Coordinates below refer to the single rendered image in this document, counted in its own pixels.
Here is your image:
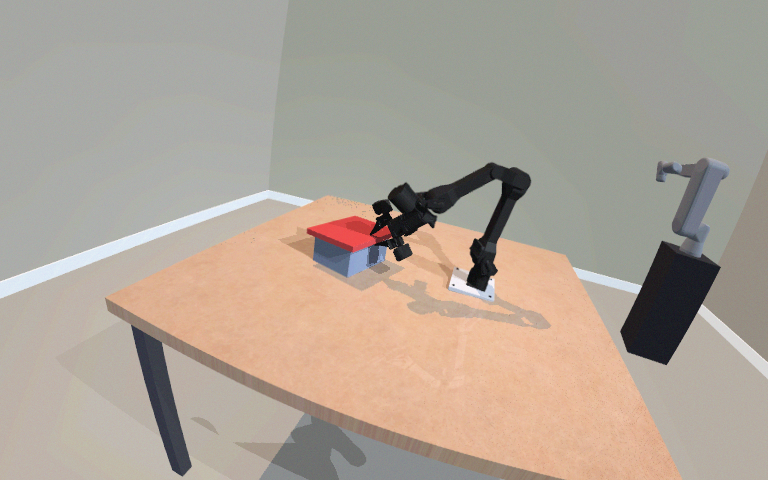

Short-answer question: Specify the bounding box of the red rectangular lid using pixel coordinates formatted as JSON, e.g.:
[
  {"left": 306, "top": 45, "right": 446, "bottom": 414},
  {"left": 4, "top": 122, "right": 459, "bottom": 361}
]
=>
[{"left": 307, "top": 216, "right": 392, "bottom": 253}]

